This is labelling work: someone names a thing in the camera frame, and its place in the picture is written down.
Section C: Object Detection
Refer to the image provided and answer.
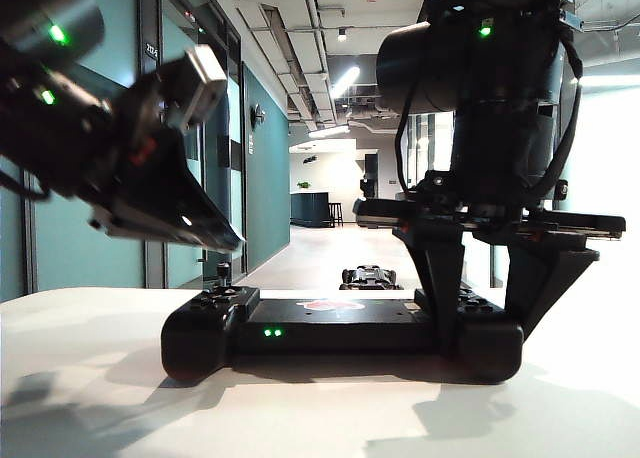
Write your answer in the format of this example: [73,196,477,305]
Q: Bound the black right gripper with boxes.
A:
[353,169,627,355]

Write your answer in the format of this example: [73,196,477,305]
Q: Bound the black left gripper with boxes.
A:
[73,71,247,253]

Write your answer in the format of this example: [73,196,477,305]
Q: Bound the black remote control with joysticks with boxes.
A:
[160,261,526,385]

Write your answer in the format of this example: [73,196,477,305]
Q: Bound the dark green counter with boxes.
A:
[290,191,331,228]

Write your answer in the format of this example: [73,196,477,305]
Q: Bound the tall black machine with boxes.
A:
[363,152,380,200]

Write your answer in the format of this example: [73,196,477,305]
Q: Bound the long linear ceiling light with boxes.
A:
[329,66,362,100]
[307,124,352,140]

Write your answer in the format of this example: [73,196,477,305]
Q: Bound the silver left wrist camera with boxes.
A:
[163,44,229,134]

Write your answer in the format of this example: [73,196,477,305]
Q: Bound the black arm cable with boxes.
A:
[393,75,419,200]
[542,25,585,202]

